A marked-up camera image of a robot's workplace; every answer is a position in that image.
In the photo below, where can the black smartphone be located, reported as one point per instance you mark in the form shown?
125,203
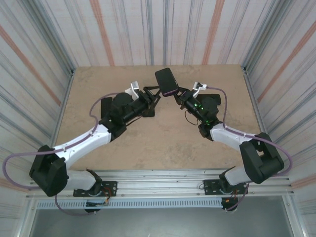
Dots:
166,81
218,98

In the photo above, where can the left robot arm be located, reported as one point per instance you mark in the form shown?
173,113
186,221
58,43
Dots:
81,140

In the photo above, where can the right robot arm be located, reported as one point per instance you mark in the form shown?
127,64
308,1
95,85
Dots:
227,133

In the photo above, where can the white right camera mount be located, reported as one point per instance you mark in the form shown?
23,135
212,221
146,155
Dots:
195,93

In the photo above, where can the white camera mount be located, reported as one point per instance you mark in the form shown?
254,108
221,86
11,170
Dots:
195,93
132,93

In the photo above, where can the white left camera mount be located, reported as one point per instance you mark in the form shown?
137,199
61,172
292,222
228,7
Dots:
132,93

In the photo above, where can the aluminium frame profile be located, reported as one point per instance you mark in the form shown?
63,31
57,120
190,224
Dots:
255,102
63,102

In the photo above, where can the aluminium mounting rail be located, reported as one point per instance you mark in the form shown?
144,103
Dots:
160,182

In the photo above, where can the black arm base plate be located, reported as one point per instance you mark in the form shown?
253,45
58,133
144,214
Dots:
209,187
111,188

